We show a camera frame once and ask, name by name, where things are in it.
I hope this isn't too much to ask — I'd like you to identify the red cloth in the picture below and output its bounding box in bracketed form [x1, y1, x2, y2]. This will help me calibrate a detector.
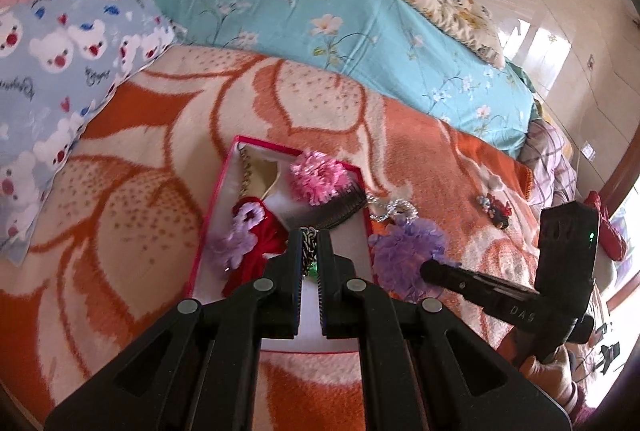
[585, 191, 628, 262]

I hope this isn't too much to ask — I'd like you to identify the red fabric bow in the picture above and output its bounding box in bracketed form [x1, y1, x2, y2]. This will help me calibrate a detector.
[220, 196, 301, 299]

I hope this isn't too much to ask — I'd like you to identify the pink fabric flower hair clip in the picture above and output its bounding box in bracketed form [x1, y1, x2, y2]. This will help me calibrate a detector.
[289, 150, 353, 207]

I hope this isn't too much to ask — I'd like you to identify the red and black crochet clip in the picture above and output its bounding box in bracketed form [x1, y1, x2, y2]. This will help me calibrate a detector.
[487, 198, 515, 230]

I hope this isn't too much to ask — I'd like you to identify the orange and white blanket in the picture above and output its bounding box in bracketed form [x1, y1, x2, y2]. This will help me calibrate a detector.
[0, 44, 591, 431]

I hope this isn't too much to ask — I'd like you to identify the red gift box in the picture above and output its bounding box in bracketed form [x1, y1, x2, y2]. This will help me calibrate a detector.
[185, 134, 375, 354]

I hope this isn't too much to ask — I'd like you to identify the purple fabric flower hair clip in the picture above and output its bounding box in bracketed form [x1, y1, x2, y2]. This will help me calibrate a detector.
[367, 217, 461, 303]

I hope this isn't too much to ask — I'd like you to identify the metal chain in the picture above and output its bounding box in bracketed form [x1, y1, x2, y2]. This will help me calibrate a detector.
[300, 227, 321, 274]

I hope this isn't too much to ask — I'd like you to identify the silver bead bracelet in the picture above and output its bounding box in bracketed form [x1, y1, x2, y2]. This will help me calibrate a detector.
[367, 197, 418, 224]

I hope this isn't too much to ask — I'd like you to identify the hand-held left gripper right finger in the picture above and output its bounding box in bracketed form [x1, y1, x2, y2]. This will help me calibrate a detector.
[316, 228, 573, 431]

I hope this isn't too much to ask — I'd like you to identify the cartoon print pillow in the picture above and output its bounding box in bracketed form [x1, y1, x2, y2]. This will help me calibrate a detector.
[384, 0, 507, 69]

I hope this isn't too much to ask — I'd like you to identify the bear print pillow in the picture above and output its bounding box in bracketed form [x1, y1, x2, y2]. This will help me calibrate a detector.
[0, 0, 176, 267]

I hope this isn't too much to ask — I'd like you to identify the person's right hand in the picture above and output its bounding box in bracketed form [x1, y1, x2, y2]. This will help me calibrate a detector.
[520, 346, 581, 417]

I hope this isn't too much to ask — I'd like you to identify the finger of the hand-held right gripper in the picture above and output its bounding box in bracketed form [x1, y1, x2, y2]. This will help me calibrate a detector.
[419, 258, 542, 308]

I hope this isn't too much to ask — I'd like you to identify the black comb headband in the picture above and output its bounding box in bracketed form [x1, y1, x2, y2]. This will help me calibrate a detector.
[312, 188, 371, 230]

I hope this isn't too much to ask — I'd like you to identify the pink plaid pillow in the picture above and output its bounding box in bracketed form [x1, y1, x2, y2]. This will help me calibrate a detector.
[517, 118, 581, 207]

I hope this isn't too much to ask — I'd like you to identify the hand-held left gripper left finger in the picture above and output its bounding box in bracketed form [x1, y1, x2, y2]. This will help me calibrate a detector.
[44, 228, 303, 431]

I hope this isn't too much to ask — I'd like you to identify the lilac flower bracelet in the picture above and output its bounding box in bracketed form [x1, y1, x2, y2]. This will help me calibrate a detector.
[207, 202, 263, 272]

